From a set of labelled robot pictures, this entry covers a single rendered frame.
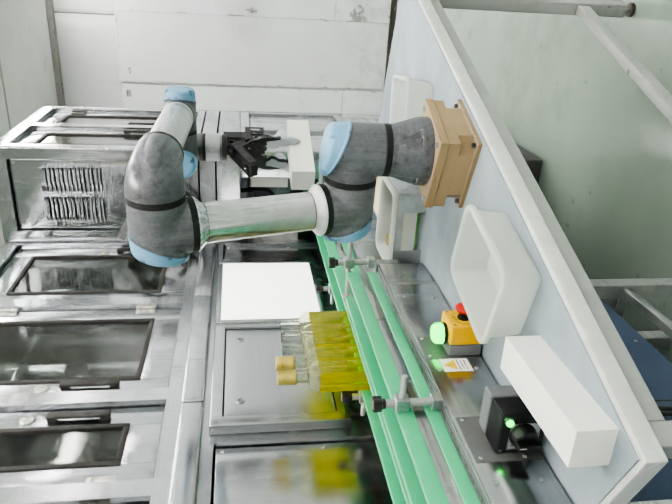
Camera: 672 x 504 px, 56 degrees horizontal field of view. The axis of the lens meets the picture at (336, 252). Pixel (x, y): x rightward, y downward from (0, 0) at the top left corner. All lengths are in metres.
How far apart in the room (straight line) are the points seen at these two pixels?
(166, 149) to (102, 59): 4.47
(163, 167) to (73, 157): 1.29
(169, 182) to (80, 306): 0.99
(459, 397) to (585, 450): 0.34
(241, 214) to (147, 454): 0.60
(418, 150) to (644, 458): 0.74
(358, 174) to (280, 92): 3.87
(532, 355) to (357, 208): 0.54
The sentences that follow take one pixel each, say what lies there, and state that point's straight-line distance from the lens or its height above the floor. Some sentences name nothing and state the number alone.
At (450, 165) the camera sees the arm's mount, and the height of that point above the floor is 0.81.
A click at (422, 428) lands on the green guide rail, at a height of 0.93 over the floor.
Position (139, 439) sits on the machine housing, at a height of 1.48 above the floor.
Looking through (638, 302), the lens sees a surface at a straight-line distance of 1.77.
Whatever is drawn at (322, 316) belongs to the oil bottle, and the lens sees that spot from 1.67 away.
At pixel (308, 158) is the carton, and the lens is 1.69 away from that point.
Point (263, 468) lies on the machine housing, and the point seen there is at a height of 1.20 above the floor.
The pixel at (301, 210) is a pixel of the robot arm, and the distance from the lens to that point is 1.35.
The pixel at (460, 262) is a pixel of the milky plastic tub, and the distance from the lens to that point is 1.28.
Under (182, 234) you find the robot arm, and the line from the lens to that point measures 1.27.
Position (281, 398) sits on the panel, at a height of 1.14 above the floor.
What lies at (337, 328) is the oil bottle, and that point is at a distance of 1.62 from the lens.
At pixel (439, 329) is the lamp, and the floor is 0.84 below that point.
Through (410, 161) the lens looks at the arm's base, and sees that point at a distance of 1.35.
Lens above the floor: 1.24
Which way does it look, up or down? 9 degrees down
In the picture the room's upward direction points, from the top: 90 degrees counter-clockwise
